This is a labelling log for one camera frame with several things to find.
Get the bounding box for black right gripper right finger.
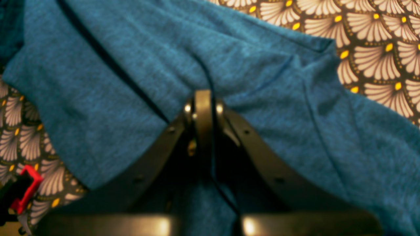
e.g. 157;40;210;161
194;90;383;236

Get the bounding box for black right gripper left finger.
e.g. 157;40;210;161
35;98;194;236

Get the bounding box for blue long-sleeve T-shirt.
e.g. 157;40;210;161
1;0;419;236

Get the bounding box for red and grey table clamp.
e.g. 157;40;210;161
0;165;43;226

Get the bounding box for fan-patterned table cloth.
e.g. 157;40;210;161
1;0;419;236

